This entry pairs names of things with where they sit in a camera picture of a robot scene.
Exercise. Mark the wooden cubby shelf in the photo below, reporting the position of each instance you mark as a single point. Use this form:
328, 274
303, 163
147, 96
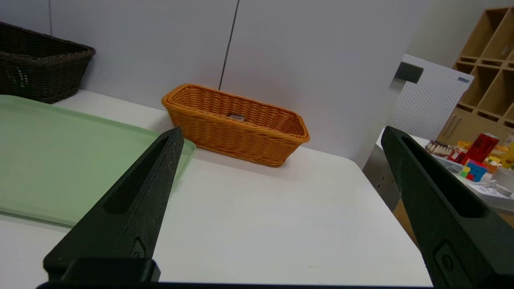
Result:
461, 128

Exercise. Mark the dark brown wicker basket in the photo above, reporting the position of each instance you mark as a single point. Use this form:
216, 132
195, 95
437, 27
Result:
40, 72

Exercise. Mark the white pegboard panel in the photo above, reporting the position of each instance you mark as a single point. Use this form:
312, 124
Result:
433, 104

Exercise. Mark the dark grey rectangular plate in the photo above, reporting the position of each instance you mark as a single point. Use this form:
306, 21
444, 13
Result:
408, 72

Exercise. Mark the white side table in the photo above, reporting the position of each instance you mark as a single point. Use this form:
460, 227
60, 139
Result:
377, 176

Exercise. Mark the chocolate cake toy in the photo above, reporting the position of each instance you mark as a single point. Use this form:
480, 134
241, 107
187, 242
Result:
437, 148

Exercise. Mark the yellow toy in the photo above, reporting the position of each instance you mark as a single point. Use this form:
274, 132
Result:
506, 160

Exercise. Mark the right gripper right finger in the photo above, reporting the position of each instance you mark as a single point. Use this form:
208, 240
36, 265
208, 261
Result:
449, 233

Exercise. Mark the grey flat package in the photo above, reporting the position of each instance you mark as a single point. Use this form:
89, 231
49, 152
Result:
451, 165

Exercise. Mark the white paper sheet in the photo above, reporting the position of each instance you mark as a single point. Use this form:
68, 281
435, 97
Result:
482, 189

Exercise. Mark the orange wicker basket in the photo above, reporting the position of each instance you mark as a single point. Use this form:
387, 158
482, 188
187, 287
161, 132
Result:
233, 140

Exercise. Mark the white container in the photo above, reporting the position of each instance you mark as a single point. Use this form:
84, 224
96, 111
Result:
504, 176

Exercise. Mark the light green plastic tray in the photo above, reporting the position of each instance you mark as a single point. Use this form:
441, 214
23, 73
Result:
60, 160

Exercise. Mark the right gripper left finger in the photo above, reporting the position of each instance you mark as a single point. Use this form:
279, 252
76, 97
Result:
132, 224

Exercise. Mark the colourful toy cube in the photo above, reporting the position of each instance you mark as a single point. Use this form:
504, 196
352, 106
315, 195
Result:
476, 170

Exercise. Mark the red can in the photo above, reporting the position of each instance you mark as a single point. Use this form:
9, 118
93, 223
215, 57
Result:
484, 146

